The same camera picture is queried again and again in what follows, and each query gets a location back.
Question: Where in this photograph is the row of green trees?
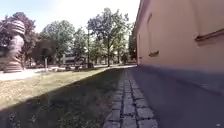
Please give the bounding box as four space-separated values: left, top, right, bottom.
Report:
0 7 138 69

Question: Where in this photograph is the thin dark pole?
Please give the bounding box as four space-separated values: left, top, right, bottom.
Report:
86 29 91 69

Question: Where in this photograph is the orange building with grey base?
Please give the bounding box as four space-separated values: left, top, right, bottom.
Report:
131 0 224 128

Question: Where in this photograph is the pale paved path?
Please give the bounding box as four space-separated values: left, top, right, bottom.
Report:
0 67 54 82

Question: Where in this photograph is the dry grass lawn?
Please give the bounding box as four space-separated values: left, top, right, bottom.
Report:
0 66 127 128

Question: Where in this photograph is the grey stone paved path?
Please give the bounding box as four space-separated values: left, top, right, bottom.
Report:
101 68 160 128

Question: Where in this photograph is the tall stacked stone sculpture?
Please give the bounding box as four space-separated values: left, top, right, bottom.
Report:
2 19 26 74

